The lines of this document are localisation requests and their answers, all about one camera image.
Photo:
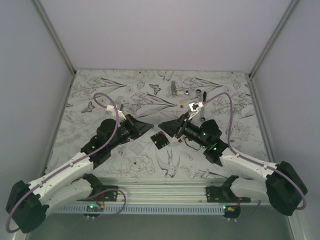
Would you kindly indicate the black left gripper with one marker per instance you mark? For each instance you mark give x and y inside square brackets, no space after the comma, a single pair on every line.
[138,128]

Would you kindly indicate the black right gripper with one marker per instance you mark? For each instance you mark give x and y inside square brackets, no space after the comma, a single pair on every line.
[174,126]

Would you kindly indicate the black fuse box base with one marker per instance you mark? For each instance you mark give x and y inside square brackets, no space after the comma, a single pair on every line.
[160,140]

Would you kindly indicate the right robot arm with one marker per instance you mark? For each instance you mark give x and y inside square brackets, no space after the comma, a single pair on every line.
[276,183]

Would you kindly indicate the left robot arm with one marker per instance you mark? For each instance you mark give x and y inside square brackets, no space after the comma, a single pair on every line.
[29,204]

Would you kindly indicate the clear plastic fuse box cover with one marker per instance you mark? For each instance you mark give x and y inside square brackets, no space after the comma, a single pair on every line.
[137,148]

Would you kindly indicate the ratchet wrench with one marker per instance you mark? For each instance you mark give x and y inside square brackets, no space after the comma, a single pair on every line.
[201,96]

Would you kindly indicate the silver open end wrench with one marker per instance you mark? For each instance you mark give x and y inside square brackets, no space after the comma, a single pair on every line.
[230,123]

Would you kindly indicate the left controller board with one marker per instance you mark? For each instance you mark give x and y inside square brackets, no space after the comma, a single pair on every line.
[94,208]

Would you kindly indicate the controller board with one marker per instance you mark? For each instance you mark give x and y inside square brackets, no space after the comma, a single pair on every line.
[231,208]
[94,208]

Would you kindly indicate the right controller board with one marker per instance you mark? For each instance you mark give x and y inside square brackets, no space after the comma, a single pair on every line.
[231,208]

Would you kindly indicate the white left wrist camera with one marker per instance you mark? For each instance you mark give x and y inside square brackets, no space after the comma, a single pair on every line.
[111,111]

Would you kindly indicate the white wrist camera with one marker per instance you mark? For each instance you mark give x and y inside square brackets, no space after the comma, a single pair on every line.
[111,111]
[195,108]

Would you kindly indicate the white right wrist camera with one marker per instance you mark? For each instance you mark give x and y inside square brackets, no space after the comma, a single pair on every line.
[195,108]

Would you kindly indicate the metal bracket block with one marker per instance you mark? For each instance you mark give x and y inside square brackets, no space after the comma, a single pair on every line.
[174,91]

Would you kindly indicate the black handled screwdriver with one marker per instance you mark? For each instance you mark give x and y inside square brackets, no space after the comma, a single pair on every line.
[204,96]

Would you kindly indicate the aluminium frame rail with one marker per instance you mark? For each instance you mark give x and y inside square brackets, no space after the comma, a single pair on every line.
[160,191]

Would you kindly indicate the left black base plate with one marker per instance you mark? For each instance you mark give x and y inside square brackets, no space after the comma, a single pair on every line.
[107,193]

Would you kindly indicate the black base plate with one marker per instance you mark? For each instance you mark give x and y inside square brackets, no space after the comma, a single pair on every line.
[107,193]
[219,194]

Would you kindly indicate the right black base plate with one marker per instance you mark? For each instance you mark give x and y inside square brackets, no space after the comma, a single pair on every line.
[219,194]

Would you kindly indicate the white slotted cable duct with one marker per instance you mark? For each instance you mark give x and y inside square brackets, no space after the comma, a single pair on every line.
[146,209]

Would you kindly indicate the right aluminium corner post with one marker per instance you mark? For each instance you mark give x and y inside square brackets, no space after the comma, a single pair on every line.
[274,37]

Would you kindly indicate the aluminium corner post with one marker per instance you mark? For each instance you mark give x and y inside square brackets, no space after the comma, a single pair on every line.
[274,37]
[39,8]

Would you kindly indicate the left aluminium corner post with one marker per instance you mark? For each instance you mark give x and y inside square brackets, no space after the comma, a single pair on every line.
[39,8]

